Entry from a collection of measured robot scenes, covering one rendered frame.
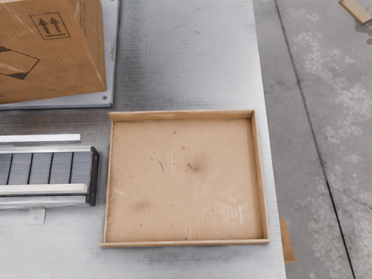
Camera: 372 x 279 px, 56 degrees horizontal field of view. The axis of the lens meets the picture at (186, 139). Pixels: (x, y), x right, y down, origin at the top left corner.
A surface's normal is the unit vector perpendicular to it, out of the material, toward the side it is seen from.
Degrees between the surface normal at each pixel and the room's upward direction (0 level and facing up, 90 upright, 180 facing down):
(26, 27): 90
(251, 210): 0
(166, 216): 0
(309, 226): 0
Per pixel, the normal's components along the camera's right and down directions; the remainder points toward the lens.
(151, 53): -0.01, -0.38
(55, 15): 0.14, 0.91
